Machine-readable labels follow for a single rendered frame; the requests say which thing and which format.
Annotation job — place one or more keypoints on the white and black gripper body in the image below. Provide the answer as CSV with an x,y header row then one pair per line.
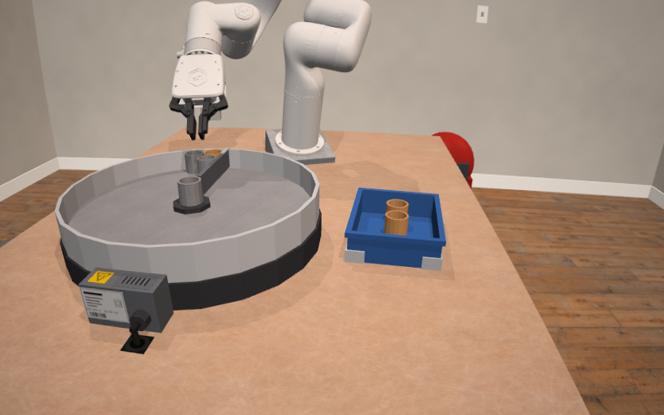
x,y
199,75

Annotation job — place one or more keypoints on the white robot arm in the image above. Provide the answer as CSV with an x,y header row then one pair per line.
x,y
336,45

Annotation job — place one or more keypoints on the grey metal bushing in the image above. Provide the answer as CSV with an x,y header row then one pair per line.
x,y
191,160
203,161
190,191

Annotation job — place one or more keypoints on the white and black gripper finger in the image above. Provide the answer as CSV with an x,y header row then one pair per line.
x,y
208,110
186,111

